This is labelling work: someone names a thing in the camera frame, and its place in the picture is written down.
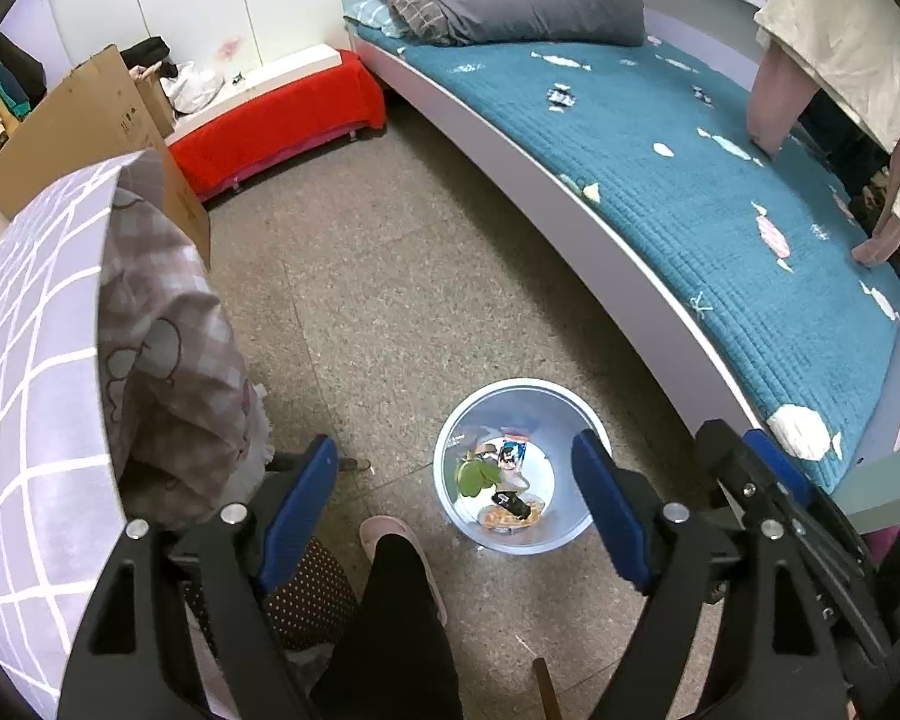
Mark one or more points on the light blue plastic bucket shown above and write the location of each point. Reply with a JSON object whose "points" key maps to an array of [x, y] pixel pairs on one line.
{"points": [[527, 428]]}

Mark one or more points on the white plastic bag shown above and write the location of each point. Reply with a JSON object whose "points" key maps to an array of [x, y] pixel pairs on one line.
{"points": [[192, 88]]}

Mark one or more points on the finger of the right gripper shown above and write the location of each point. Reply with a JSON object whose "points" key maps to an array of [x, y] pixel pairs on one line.
{"points": [[782, 465]]}

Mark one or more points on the teal bed mattress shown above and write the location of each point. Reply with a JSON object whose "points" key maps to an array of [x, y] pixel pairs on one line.
{"points": [[667, 180]]}

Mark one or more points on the beige hanging sweater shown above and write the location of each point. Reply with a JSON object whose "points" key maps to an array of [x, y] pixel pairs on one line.
{"points": [[848, 49]]}

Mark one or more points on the white bed frame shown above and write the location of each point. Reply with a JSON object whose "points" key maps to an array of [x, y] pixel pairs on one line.
{"points": [[570, 239]]}

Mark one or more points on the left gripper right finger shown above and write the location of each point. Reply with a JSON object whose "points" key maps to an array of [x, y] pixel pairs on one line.
{"points": [[774, 656]]}

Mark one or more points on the person's black trouser leg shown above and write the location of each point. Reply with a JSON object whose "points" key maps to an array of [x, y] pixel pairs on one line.
{"points": [[393, 660]]}

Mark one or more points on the grey checked tablecloth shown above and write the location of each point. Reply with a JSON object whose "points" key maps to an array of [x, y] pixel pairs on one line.
{"points": [[60, 514]]}

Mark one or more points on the large cardboard box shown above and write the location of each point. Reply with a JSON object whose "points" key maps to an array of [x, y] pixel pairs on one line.
{"points": [[94, 114]]}

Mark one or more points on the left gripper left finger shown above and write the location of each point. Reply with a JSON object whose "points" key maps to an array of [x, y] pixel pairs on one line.
{"points": [[133, 656]]}

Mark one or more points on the red covered bench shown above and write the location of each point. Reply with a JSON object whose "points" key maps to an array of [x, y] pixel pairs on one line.
{"points": [[278, 125]]}

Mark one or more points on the plaid cloth under table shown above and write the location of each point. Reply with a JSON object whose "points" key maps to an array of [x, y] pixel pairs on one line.
{"points": [[187, 428]]}

